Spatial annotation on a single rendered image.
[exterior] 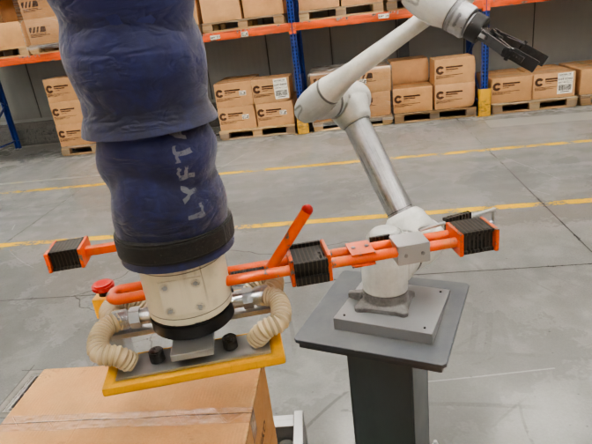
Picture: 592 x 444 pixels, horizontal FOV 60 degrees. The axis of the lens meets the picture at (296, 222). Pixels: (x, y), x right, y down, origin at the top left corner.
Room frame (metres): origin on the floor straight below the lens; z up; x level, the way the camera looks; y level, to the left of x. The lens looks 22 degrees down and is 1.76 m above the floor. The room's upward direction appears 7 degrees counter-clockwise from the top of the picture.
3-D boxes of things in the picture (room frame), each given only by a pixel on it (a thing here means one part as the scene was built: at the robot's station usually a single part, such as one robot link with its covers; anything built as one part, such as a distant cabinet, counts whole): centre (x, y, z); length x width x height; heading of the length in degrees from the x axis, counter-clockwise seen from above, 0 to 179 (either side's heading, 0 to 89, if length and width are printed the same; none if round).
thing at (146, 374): (0.84, 0.22, 1.17); 0.34 x 0.10 x 0.05; 95
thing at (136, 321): (0.93, 0.23, 1.21); 0.34 x 0.25 x 0.06; 95
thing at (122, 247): (0.94, 0.23, 1.39); 0.23 x 0.23 x 0.04
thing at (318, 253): (0.96, -0.02, 1.28); 0.10 x 0.08 x 0.06; 5
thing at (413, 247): (0.98, -0.23, 1.27); 0.07 x 0.07 x 0.04; 5
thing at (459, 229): (0.98, -0.36, 1.28); 0.08 x 0.07 x 0.05; 95
